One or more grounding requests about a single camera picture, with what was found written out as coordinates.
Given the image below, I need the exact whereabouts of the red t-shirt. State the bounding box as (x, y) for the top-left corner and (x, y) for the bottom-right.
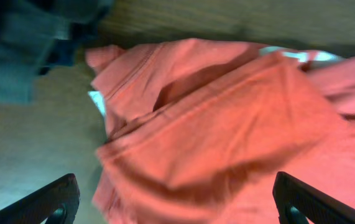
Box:
(86, 39), (355, 223)

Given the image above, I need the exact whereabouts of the grey folded garment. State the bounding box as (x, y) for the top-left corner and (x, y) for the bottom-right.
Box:
(0, 0), (114, 103)

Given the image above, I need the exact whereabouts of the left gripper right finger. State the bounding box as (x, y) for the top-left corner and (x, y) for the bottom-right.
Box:
(272, 172), (355, 224)

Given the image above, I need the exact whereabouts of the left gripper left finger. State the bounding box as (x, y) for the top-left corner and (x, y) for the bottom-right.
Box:
(0, 174), (80, 224)

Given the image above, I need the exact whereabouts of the navy folded garment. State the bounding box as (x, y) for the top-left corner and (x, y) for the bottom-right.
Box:
(39, 21), (99, 75)

